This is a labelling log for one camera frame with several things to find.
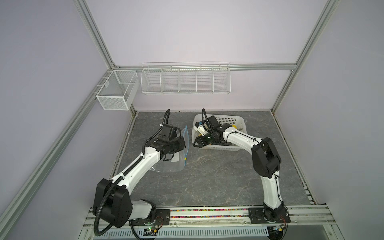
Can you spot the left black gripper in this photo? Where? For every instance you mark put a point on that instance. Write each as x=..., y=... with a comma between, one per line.
x=180, y=139

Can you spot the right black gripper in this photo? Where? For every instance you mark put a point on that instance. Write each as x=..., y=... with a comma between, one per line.
x=200, y=140

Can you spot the clear zip top bag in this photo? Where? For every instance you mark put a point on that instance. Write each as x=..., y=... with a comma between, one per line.
x=173, y=163

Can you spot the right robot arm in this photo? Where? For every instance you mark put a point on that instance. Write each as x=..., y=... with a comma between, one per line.
x=265, y=159

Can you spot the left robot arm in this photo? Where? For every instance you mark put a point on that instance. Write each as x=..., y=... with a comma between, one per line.
x=113, y=206

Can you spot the white vent grille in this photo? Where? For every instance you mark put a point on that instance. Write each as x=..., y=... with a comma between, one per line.
x=204, y=233

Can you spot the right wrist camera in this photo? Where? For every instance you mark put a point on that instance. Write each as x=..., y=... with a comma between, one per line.
x=200, y=128

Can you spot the white wire wall rack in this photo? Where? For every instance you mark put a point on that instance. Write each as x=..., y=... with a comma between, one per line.
x=186, y=78

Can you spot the white mesh wall box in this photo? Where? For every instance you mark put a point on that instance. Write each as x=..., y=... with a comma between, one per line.
x=119, y=90

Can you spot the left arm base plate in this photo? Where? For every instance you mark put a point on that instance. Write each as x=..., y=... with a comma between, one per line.
x=161, y=217

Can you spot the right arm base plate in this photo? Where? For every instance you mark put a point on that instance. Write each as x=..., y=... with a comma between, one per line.
x=266, y=215

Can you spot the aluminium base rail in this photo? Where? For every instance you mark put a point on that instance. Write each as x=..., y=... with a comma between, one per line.
x=238, y=216

